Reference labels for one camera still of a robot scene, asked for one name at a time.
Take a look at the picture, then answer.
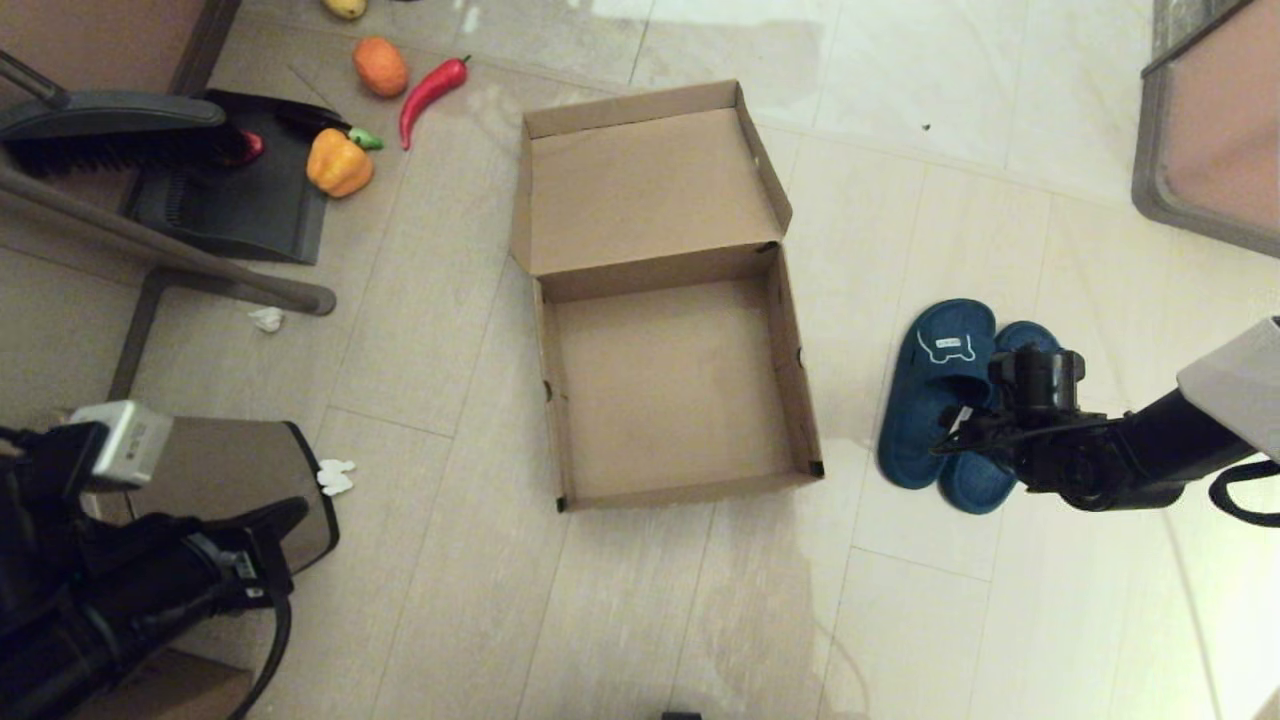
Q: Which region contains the dark blue dog-print slipper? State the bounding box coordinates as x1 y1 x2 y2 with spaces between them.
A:
877 298 998 491
938 320 1063 516

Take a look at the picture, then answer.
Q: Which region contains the brown cardboard shoe box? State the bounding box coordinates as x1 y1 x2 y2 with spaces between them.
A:
508 80 826 513

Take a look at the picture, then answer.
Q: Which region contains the brown trash bin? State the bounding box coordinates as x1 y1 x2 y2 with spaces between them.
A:
80 417 341 576

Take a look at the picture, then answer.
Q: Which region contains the black plastic dustpan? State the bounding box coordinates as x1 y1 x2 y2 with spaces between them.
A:
128 90 331 266

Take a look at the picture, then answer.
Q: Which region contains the brown table with grey rim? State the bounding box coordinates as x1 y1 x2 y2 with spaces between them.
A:
1132 0 1280 259

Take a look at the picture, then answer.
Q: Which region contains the orange toy bell pepper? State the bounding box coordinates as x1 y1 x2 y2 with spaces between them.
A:
306 128 376 199

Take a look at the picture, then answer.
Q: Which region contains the dark toy eggplant green stem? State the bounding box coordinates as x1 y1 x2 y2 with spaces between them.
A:
275 102 385 153

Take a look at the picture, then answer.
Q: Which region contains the black broom with grey head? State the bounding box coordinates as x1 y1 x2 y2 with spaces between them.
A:
0 50 243 181

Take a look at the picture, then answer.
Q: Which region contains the red toy chili pepper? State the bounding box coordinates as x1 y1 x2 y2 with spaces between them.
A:
400 57 471 151

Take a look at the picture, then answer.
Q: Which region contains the orange toy fruit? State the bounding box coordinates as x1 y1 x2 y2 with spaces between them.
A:
352 37 410 99

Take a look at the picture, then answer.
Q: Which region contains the brown furniture panel dark edge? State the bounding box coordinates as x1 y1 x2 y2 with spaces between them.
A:
0 0 243 103

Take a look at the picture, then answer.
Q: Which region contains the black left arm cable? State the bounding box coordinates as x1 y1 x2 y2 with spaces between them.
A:
225 595 293 720

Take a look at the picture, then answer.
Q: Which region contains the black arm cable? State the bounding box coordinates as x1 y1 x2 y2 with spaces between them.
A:
225 595 293 720
1208 460 1280 529

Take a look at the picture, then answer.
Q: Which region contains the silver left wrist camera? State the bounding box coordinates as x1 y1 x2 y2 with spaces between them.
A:
68 400 174 493

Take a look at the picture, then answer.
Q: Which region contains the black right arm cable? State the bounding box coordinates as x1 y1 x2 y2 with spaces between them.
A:
1208 460 1280 529

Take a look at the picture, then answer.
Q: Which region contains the brown metal furniture frame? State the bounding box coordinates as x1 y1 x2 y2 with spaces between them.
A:
0 165 339 401

